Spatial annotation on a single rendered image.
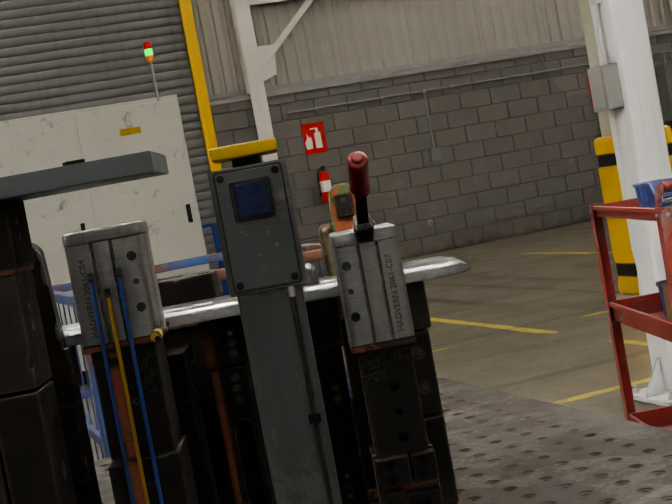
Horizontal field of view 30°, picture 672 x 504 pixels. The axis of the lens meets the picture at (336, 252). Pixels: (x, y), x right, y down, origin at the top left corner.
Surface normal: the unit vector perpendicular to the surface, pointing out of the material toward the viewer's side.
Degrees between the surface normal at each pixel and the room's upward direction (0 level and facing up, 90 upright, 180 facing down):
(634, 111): 90
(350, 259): 90
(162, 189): 90
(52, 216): 90
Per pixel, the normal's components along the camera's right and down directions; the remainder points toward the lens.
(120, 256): 0.04, 0.04
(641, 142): 0.31, 0.00
